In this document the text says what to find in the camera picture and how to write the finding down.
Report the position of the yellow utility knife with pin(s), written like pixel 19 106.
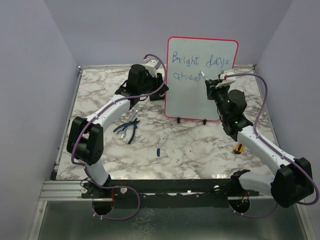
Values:
pixel 239 149

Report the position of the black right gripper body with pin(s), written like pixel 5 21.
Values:
pixel 219 94

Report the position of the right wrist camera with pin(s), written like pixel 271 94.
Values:
pixel 226 78

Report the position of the black flat box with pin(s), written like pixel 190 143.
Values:
pixel 157 96

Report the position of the pink framed whiteboard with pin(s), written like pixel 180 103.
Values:
pixel 186 57

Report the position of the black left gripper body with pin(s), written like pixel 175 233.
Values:
pixel 151 84

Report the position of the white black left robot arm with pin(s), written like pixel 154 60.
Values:
pixel 86 137

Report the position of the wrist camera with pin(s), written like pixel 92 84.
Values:
pixel 152 65
pixel 226 78

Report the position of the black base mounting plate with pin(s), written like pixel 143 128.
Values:
pixel 165 193

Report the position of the blue marker cap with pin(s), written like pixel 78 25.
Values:
pixel 158 152

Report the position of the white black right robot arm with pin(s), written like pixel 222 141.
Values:
pixel 291 180

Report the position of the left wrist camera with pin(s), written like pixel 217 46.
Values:
pixel 152 65

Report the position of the silver open-end wrench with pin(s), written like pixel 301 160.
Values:
pixel 122 129

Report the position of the aluminium table frame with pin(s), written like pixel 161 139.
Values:
pixel 188 150

